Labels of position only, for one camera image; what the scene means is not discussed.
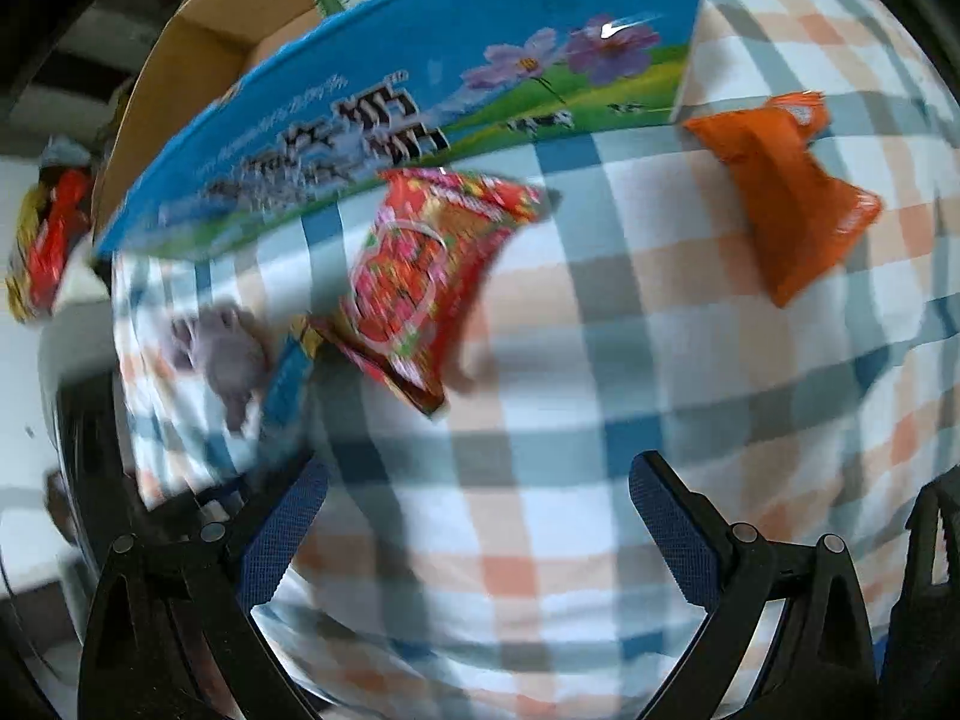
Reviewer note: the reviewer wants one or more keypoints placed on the red yellow snack packet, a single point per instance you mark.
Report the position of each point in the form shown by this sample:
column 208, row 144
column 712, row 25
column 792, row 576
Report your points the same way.
column 45, row 247

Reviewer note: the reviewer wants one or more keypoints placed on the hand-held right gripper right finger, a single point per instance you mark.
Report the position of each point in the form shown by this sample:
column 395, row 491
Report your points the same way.
column 675, row 532

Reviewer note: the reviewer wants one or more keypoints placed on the blue yellow snack packet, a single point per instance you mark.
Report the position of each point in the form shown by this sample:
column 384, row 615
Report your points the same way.
column 289, row 382

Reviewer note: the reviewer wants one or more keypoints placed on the grey plush toy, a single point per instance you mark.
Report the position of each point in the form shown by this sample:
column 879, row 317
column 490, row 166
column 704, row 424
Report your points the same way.
column 221, row 356

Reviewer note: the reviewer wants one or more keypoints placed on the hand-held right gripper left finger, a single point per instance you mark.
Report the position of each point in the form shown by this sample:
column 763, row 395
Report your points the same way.
column 281, row 532

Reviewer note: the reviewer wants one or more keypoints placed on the orange snack packet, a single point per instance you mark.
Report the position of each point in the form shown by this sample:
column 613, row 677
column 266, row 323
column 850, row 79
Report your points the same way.
column 787, row 187

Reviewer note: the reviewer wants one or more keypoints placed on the blue printed cardboard box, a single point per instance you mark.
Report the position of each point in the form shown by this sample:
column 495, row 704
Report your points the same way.
column 420, row 97

